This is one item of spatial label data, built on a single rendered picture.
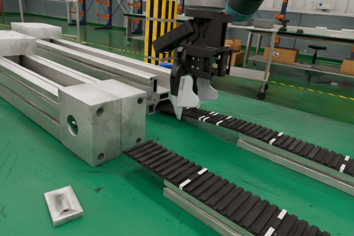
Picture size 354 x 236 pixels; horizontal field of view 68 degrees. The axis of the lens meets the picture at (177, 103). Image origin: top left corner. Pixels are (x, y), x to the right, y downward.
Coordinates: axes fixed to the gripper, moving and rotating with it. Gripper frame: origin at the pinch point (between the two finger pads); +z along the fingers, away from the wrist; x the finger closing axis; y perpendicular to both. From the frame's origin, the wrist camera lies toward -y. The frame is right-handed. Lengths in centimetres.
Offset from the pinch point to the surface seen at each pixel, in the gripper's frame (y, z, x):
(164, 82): -8.8, -3.4, 2.3
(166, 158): 11.7, -1.2, -18.6
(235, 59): -218, 66, 438
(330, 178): 28.6, 1.2, -2.0
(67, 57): -42.1, -3.8, -3.8
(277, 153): 20.6, 0.9, -1.3
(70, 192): 6.4, 1.5, -29.2
